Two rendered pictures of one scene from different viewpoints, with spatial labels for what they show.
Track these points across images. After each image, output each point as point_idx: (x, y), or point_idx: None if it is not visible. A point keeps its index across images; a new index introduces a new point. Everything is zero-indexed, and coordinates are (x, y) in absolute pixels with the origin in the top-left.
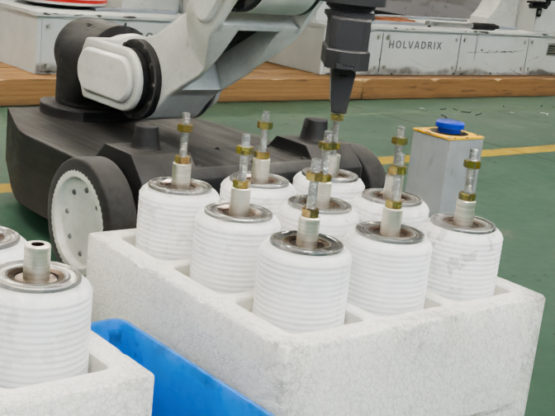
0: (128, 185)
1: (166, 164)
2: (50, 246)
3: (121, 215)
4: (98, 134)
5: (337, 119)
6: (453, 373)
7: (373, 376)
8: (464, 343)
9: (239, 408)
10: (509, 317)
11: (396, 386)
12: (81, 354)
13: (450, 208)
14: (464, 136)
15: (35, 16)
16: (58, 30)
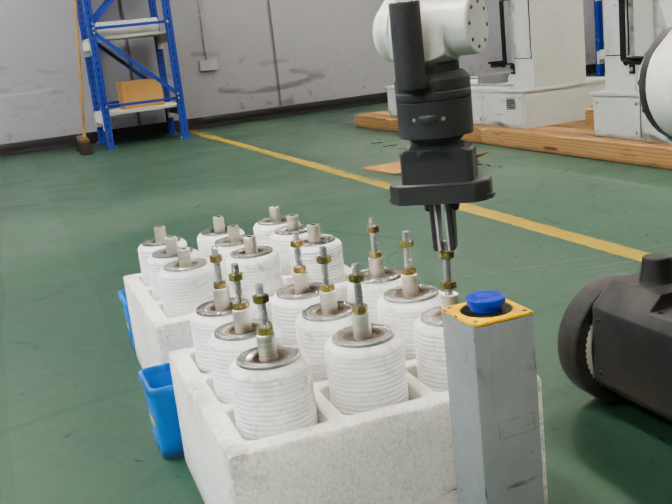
0: (589, 304)
1: (627, 298)
2: (180, 250)
3: (566, 327)
4: None
5: (438, 256)
6: (208, 462)
7: (187, 412)
8: (206, 441)
9: None
10: (216, 448)
11: (194, 434)
12: (170, 306)
13: (457, 402)
14: (459, 314)
15: None
16: None
